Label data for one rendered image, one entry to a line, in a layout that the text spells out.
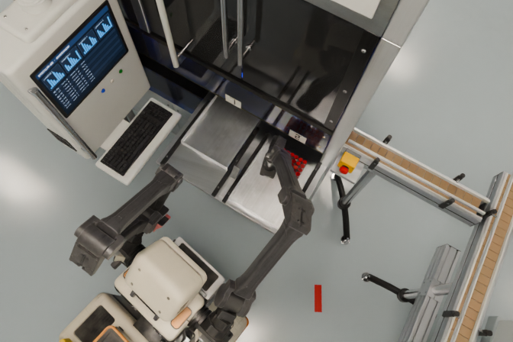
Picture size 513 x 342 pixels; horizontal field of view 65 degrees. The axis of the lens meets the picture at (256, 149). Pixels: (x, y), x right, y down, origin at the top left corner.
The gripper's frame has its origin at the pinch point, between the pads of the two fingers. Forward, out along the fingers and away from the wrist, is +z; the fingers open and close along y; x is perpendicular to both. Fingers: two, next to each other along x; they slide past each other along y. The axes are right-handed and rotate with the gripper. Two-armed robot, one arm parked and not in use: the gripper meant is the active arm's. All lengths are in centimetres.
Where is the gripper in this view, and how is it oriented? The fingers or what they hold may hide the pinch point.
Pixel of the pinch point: (268, 172)
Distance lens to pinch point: 184.0
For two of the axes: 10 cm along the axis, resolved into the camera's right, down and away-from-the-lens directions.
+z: -0.5, 3.7, 9.3
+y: 2.8, -8.9, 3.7
